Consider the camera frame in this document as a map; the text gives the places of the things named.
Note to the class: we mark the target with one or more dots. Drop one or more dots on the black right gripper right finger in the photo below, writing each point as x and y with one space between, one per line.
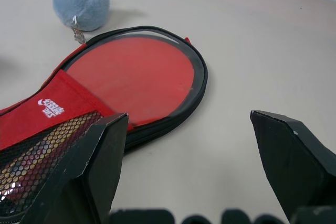
291 161

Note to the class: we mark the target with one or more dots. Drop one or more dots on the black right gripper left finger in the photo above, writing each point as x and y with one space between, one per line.
86 171

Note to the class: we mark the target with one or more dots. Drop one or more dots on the red black paddle case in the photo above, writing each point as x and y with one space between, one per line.
65 95

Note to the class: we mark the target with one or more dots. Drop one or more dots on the red table tennis paddle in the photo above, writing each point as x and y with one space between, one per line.
131 77

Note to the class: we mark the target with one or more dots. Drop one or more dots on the grey plush ball toy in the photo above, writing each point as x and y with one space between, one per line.
81 1

